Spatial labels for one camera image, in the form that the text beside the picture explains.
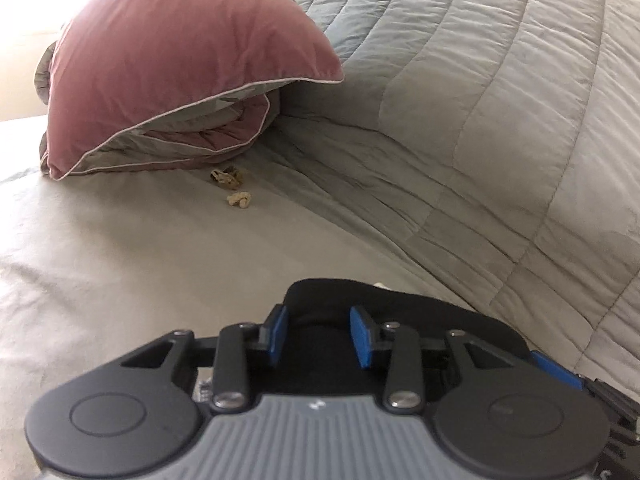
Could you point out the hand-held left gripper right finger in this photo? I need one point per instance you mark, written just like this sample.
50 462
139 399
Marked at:
362 340

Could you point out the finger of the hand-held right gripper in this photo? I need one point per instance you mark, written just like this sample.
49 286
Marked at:
555 370

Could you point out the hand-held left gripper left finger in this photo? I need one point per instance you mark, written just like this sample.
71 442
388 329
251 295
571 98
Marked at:
276 337

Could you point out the black garment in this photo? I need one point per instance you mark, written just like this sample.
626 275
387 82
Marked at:
325 305

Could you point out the bed with grey sheet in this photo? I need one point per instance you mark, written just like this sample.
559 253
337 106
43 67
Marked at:
125 250

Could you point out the grey quilted blanket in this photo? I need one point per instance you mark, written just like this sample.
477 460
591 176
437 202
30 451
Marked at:
500 110

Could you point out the pink pillow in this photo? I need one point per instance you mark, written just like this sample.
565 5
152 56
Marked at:
190 50

